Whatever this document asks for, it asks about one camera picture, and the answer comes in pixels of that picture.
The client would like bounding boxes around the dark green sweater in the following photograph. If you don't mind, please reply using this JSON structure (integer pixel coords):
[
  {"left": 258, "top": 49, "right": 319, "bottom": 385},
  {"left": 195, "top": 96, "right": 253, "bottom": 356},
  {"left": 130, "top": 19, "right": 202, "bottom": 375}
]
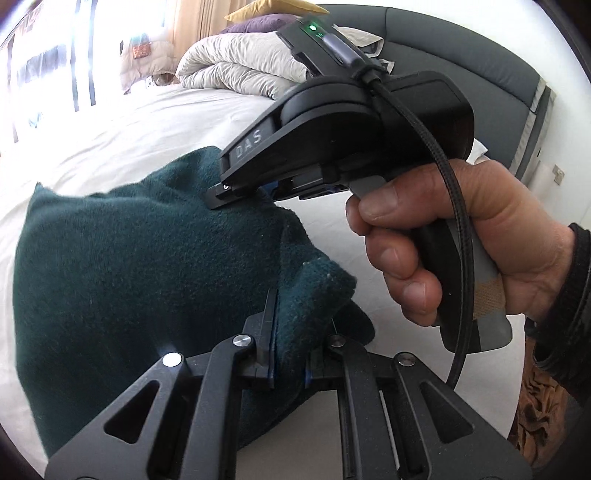
[{"left": 13, "top": 145, "right": 377, "bottom": 457}]

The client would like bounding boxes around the brown crumpled cloth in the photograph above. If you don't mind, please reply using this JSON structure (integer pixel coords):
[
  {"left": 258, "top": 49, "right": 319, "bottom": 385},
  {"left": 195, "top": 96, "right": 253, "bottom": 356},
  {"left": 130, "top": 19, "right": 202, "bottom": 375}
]
[{"left": 510, "top": 357, "right": 575, "bottom": 467}]

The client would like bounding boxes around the purple pillow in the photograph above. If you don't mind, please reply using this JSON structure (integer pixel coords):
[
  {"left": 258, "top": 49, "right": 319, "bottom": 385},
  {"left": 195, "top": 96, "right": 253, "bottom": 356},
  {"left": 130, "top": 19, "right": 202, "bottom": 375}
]
[{"left": 219, "top": 14, "right": 297, "bottom": 37}]

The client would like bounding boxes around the white puffy jacket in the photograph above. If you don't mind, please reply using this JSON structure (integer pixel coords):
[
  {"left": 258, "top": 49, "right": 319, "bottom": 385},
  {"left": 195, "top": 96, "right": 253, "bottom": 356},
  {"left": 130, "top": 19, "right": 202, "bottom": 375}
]
[{"left": 119, "top": 31, "right": 180, "bottom": 90}]

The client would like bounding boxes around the person's right forearm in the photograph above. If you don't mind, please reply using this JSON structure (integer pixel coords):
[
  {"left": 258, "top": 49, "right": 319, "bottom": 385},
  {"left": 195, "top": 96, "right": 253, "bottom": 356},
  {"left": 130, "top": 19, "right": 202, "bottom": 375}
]
[{"left": 524, "top": 222, "right": 591, "bottom": 480}]

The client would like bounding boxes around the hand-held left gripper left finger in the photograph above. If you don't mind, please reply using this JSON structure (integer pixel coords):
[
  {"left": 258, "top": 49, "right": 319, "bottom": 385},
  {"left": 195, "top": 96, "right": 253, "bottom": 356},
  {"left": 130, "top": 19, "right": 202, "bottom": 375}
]
[{"left": 44, "top": 288, "right": 280, "bottom": 480}]

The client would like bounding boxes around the white bed sheet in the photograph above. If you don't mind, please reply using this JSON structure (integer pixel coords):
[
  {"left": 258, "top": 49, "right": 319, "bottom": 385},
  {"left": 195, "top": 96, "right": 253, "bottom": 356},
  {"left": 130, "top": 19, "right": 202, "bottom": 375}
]
[{"left": 0, "top": 83, "right": 527, "bottom": 480}]

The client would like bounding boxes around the yellow pillow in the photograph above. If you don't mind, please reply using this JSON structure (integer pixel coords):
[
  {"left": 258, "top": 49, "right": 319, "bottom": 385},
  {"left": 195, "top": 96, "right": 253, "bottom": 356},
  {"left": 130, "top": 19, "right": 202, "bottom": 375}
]
[{"left": 224, "top": 0, "right": 329, "bottom": 24}]

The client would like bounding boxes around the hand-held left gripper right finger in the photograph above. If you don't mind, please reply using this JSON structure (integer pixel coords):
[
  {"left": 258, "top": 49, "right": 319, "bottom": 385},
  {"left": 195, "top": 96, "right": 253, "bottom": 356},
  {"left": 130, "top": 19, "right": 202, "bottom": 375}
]
[{"left": 302, "top": 334, "right": 519, "bottom": 480}]

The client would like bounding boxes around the window with black railing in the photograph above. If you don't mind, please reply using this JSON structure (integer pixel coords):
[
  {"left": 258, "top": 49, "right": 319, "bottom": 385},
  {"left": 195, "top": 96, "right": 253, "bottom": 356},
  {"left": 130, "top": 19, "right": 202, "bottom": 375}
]
[{"left": 0, "top": 0, "right": 172, "bottom": 153}]

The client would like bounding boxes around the grey padded headboard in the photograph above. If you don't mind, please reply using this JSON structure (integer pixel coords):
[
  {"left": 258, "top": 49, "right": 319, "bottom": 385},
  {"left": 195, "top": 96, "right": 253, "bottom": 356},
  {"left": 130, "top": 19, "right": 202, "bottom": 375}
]
[{"left": 318, "top": 4, "right": 557, "bottom": 183}]

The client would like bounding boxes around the beige curtain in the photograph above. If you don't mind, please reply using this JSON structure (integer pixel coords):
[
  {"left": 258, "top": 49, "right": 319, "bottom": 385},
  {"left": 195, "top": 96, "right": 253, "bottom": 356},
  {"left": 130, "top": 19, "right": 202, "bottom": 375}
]
[{"left": 165, "top": 0, "right": 252, "bottom": 77}]

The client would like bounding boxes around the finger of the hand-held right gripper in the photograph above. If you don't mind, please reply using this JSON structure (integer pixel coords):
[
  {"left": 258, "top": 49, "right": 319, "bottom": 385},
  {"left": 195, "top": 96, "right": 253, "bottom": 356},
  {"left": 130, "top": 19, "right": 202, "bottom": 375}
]
[{"left": 202, "top": 181, "right": 279, "bottom": 212}]

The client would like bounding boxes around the person's right hand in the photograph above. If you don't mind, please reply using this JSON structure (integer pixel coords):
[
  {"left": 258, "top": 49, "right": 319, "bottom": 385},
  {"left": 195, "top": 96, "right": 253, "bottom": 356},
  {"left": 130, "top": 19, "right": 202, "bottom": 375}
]
[{"left": 345, "top": 159, "right": 576, "bottom": 329}]

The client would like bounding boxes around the black braided cable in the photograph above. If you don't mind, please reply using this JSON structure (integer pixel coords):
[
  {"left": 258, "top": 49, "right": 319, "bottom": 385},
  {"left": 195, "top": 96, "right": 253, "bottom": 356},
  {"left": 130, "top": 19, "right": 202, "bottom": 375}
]
[{"left": 355, "top": 55, "right": 477, "bottom": 386}]

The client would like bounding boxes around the white rolled duvet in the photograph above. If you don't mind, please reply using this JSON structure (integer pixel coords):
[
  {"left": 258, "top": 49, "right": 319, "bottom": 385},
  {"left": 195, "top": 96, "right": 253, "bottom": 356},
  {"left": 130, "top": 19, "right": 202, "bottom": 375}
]
[{"left": 175, "top": 27, "right": 394, "bottom": 101}]

